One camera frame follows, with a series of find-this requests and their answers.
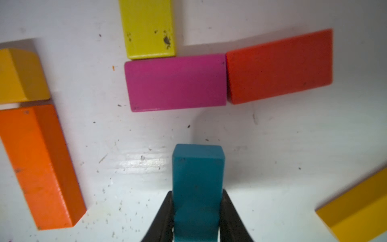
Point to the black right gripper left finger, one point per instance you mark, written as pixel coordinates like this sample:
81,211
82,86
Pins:
161,229

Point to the teal long block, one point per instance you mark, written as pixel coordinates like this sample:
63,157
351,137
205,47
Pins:
197,173

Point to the magenta block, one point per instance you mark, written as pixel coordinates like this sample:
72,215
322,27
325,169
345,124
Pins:
177,82

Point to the red block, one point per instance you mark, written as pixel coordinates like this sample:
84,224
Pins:
280,67

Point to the lime yellow block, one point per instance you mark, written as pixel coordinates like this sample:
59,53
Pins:
148,28

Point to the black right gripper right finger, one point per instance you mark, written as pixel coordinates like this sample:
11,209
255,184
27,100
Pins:
231,226

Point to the amber long block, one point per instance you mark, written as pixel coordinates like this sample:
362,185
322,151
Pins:
359,214

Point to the orange block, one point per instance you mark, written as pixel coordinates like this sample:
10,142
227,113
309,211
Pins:
36,147

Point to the small amber block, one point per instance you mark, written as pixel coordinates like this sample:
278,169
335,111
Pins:
22,77

